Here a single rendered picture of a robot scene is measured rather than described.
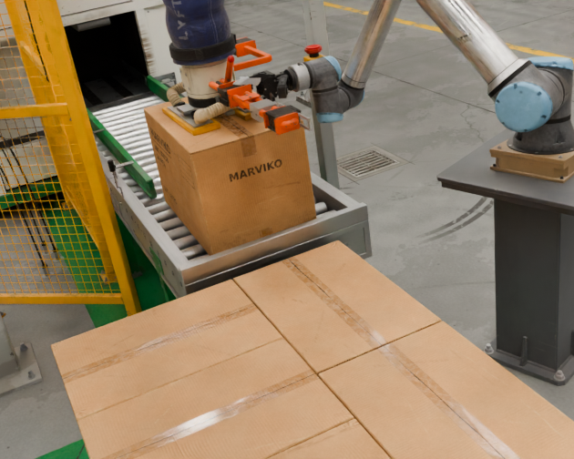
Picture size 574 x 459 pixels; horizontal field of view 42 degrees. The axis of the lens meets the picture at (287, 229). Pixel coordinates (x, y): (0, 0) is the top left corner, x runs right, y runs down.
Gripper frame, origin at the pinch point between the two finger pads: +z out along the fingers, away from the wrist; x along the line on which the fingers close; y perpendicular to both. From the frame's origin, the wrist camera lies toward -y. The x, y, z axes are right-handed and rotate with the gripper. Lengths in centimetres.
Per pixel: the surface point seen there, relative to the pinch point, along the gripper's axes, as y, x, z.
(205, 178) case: -4.1, -22.5, 17.3
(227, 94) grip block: -0.8, 1.6, 4.1
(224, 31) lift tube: 18.6, 16.5, -5.2
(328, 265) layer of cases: -31, -53, -10
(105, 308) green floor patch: 85, -109, 50
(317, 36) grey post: 269, -62, -162
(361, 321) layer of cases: -65, -52, -2
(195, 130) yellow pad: 10.3, -11.3, 13.5
